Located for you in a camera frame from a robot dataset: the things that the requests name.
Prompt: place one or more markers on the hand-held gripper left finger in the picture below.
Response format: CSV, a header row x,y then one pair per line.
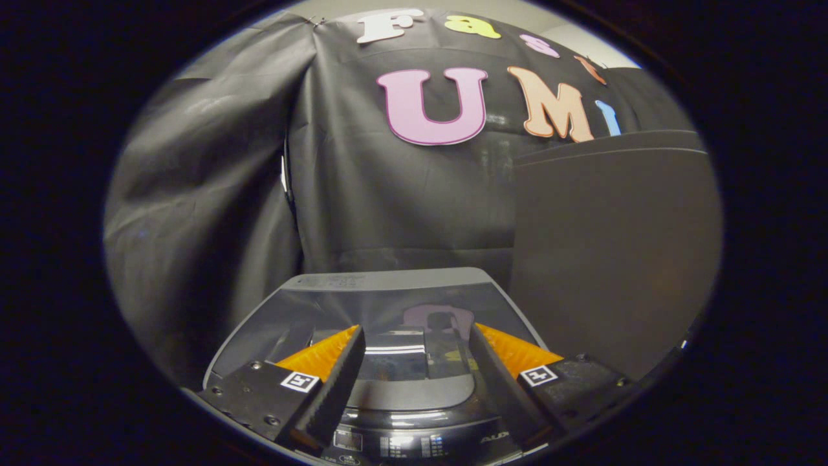
x,y
336,395

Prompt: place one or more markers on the beige cabinet with grey top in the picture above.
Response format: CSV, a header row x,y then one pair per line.
x,y
614,259

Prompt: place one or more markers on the grey washing machine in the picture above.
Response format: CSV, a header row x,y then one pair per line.
x,y
414,440

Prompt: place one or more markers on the black backdrop cloth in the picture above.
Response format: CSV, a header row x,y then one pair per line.
x,y
213,213

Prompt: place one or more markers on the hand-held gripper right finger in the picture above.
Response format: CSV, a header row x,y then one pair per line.
x,y
501,388

